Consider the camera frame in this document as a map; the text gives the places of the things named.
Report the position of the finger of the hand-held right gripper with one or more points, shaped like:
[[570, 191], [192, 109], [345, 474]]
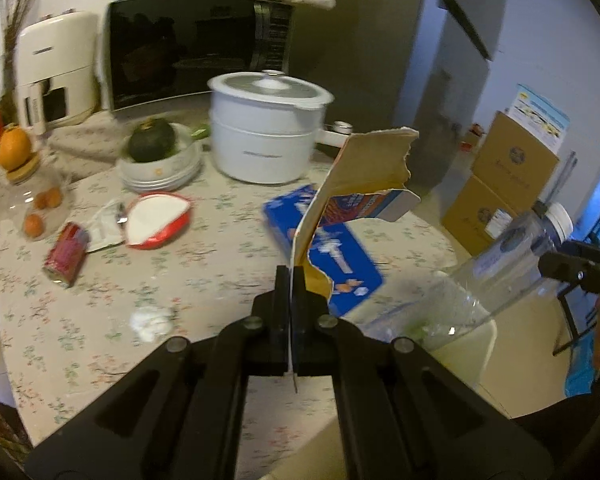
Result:
[[590, 251], [560, 265]]

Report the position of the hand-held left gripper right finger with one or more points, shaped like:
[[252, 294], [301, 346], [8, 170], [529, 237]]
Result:
[[302, 320]]

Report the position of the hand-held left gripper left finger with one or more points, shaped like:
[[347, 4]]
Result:
[[280, 320]]

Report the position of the clear plastic bottle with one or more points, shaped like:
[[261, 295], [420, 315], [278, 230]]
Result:
[[510, 260]]

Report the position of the white tissue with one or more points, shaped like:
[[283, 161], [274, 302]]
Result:
[[152, 322]]

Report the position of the red instant noodle bowl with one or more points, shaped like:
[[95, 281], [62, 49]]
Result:
[[155, 220]]

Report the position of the torn printed cardboard box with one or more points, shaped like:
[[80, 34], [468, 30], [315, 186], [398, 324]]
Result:
[[360, 165]]

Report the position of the white sachet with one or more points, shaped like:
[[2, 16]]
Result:
[[102, 230]]

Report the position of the red drink can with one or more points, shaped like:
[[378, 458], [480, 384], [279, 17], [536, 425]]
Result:
[[67, 255]]

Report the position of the floral tablecloth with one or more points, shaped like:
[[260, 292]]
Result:
[[205, 285]]

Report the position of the brown cardboard box with label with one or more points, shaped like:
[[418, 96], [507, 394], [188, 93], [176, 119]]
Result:
[[485, 220]]

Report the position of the blue white printed box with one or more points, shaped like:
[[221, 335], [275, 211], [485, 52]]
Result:
[[542, 115]]

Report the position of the white plain bowl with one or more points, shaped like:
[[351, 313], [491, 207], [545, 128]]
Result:
[[180, 182]]

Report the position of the white electric cooking pot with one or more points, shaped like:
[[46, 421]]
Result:
[[265, 140]]

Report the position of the white patterned bowl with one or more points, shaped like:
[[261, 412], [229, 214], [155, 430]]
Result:
[[180, 160]]

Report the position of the green vegetable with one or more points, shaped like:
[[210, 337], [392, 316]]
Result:
[[200, 132]]

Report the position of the dark green squash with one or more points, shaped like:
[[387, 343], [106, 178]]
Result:
[[150, 140]]

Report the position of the small tangerine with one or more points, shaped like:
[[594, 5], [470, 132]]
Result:
[[41, 201], [34, 225], [56, 196]]

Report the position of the grey refrigerator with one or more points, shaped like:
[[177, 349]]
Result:
[[370, 60]]

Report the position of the glass jar with wooden lid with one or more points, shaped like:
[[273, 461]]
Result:
[[15, 200]]

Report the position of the black microwave oven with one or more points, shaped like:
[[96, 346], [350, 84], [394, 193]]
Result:
[[180, 45]]

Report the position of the large orange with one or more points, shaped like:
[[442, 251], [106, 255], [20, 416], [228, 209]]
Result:
[[15, 147]]

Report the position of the white air fryer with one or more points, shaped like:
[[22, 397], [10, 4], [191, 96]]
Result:
[[60, 60]]

